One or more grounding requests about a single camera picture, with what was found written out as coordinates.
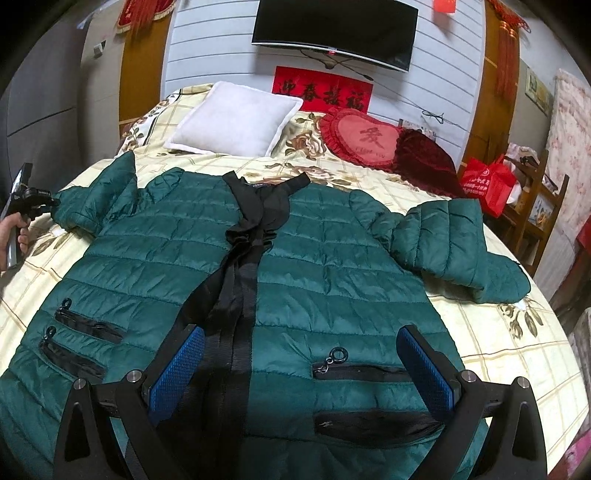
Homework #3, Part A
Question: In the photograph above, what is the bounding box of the wooden shelf rack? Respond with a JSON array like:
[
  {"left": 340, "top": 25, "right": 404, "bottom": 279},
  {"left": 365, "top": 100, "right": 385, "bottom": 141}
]
[{"left": 501, "top": 148, "right": 571, "bottom": 278}]

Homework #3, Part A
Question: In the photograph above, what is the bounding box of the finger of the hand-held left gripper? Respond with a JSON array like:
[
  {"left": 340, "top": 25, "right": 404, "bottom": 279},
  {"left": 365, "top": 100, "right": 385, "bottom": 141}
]
[{"left": 24, "top": 186, "right": 61, "bottom": 228}]

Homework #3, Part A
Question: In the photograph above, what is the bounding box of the green puffer jacket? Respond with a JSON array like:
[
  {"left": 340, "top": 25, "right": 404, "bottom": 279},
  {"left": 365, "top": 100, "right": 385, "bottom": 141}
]
[{"left": 0, "top": 152, "right": 531, "bottom": 480}]

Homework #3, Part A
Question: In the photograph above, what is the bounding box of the black curved television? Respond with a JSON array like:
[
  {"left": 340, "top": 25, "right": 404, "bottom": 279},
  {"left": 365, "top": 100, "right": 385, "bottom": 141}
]
[{"left": 252, "top": 0, "right": 419, "bottom": 73}]

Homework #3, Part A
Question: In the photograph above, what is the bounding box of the white pillow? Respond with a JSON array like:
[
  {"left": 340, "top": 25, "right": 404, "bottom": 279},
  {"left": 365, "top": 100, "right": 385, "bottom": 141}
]
[{"left": 164, "top": 81, "right": 304, "bottom": 158}]

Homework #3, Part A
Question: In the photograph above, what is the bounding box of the small wall picture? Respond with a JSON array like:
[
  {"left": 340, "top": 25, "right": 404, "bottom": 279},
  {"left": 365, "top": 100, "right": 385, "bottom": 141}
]
[{"left": 526, "top": 74, "right": 555, "bottom": 116}]

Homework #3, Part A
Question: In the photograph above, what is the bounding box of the red heart cushion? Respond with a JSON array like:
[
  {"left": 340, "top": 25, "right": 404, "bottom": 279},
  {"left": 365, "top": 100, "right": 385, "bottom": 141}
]
[{"left": 320, "top": 107, "right": 407, "bottom": 172}]

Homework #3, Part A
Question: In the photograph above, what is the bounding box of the dark red velvet cushion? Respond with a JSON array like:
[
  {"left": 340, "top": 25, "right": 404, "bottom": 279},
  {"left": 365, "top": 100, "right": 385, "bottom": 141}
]
[{"left": 392, "top": 129, "right": 465, "bottom": 197}]

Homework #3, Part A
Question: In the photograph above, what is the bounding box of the grey wardrobe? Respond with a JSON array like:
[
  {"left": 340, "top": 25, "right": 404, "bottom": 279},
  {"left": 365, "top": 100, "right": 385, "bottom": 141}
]
[{"left": 0, "top": 23, "right": 93, "bottom": 185}]

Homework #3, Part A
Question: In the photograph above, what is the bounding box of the red shopping bag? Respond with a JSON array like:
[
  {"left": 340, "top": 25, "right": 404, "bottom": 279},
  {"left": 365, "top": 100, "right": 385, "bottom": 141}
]
[{"left": 458, "top": 154, "right": 518, "bottom": 219}]

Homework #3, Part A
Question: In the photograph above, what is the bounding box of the black television cable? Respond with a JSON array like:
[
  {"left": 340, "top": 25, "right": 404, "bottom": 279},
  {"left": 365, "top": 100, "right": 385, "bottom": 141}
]
[{"left": 300, "top": 48, "right": 375, "bottom": 81}]

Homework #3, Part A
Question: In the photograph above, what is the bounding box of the person's left hand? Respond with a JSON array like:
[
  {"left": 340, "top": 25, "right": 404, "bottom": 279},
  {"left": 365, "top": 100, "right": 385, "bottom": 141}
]
[{"left": 0, "top": 215, "right": 31, "bottom": 274}]

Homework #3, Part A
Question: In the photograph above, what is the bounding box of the floral checked bed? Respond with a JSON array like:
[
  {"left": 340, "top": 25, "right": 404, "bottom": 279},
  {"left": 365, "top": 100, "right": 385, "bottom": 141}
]
[{"left": 0, "top": 82, "right": 575, "bottom": 480}]

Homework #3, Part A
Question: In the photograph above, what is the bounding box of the pink floral quilt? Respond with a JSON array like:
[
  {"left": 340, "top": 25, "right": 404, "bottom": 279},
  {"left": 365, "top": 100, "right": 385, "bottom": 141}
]
[{"left": 536, "top": 69, "right": 591, "bottom": 298}]

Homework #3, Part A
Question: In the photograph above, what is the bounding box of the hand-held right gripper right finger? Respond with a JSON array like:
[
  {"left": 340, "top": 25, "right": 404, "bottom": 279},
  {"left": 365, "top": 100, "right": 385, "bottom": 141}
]
[{"left": 396, "top": 324, "right": 549, "bottom": 480}]

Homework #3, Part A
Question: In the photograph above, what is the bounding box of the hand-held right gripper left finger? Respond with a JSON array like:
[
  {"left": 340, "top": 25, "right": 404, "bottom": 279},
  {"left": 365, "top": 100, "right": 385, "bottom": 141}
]
[{"left": 52, "top": 323, "right": 207, "bottom": 480}]

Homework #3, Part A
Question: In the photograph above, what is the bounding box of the red knot tassel hanging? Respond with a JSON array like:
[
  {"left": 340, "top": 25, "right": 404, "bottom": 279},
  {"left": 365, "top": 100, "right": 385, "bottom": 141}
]
[{"left": 487, "top": 0, "right": 532, "bottom": 95}]

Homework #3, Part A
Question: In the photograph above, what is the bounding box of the red fringed wall hanging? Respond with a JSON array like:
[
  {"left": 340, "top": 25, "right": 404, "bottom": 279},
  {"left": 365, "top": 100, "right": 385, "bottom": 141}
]
[{"left": 115, "top": 0, "right": 176, "bottom": 34}]

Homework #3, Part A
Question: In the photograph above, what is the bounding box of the red wall banner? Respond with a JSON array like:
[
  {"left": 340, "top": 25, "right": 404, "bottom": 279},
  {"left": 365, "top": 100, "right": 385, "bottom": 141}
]
[{"left": 272, "top": 66, "right": 373, "bottom": 114}]

